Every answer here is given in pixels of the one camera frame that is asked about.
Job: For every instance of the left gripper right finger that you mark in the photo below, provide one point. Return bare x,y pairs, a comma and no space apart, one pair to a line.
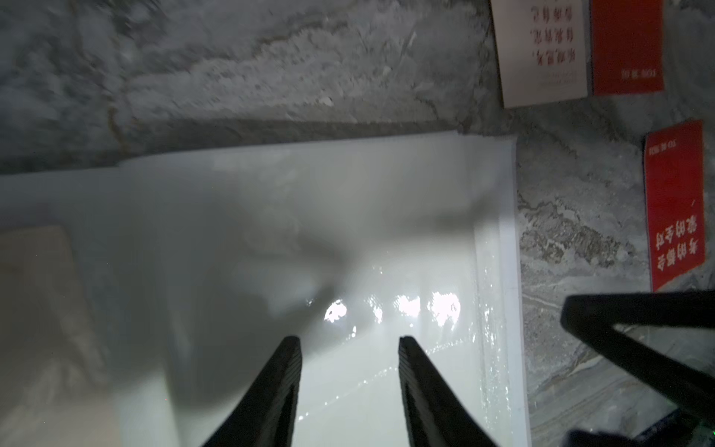
433,414

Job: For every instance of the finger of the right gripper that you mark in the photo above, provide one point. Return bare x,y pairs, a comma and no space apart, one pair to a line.
592,318

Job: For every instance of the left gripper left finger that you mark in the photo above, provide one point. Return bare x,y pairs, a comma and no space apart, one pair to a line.
266,414

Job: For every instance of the white photo album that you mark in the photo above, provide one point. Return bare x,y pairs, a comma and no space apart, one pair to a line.
195,266

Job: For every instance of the beige card gold characters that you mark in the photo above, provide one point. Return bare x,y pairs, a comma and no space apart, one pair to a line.
54,384

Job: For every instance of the beige card small red text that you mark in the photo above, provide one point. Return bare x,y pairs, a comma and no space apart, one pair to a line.
541,51

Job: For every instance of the red card top row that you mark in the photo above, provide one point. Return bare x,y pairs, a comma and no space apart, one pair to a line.
627,46

